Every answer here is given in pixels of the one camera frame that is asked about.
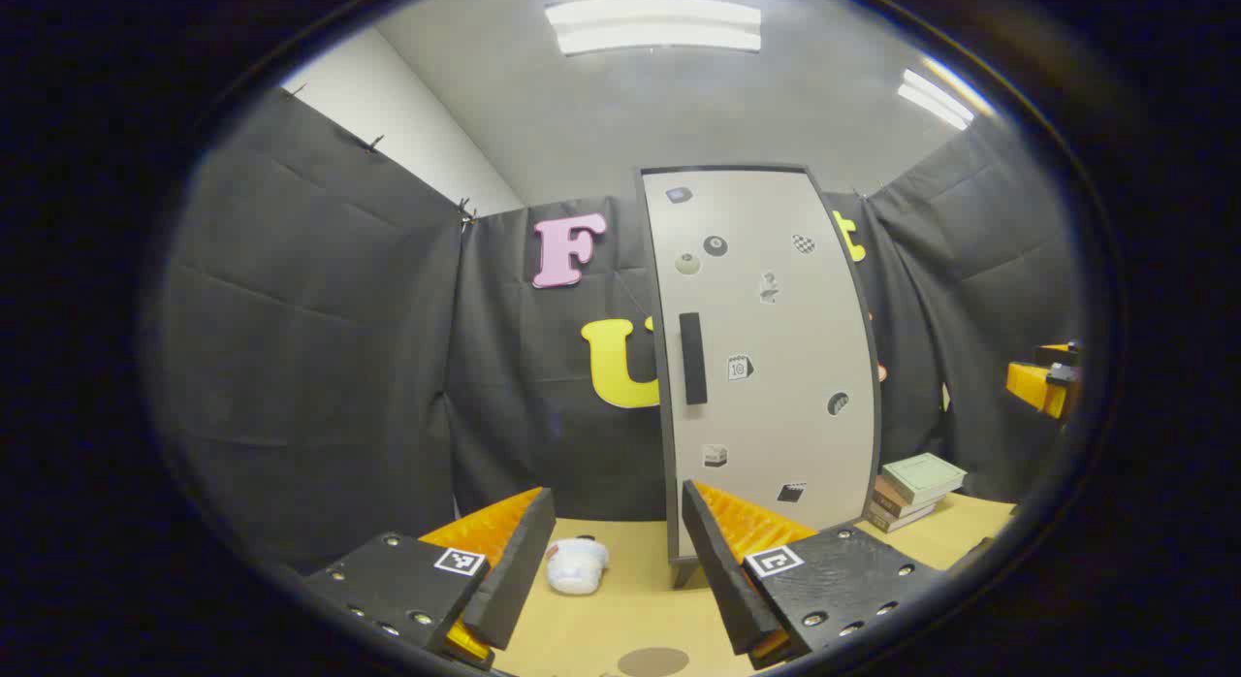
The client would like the small ceiling light panel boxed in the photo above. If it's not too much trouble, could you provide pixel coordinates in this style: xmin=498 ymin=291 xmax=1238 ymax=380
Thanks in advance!
xmin=897 ymin=68 xmax=975 ymax=132

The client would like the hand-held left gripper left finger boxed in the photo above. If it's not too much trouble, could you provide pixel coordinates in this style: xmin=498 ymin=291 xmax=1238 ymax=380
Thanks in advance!
xmin=302 ymin=486 xmax=557 ymax=670

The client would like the white plush toy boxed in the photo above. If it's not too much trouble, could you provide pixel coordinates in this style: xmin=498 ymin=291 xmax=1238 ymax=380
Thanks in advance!
xmin=545 ymin=536 xmax=610 ymax=596

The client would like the black cabinet door handle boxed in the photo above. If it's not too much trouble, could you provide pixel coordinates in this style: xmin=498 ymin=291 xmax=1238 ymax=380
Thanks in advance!
xmin=679 ymin=312 xmax=709 ymax=406

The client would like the brown book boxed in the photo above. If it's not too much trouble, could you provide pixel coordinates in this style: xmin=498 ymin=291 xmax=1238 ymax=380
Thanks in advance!
xmin=873 ymin=475 xmax=937 ymax=520

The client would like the green book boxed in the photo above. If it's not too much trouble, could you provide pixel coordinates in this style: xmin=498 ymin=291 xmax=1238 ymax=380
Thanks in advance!
xmin=880 ymin=452 xmax=968 ymax=506

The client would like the round brown coaster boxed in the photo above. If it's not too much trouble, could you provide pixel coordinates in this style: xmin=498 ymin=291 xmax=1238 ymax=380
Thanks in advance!
xmin=617 ymin=646 xmax=691 ymax=677

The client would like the light grey cabinet door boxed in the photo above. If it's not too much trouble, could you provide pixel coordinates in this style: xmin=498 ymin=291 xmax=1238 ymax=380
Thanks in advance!
xmin=640 ymin=168 xmax=878 ymax=560

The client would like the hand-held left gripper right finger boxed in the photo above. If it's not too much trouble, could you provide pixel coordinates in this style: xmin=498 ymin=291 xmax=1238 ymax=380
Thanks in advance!
xmin=681 ymin=479 xmax=946 ymax=670

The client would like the black backdrop cloth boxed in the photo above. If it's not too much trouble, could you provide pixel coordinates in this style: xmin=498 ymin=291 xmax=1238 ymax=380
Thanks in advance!
xmin=160 ymin=87 xmax=1082 ymax=571

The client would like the dark grey cabinet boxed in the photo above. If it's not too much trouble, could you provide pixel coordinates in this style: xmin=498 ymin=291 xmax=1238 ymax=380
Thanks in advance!
xmin=635 ymin=163 xmax=883 ymax=589

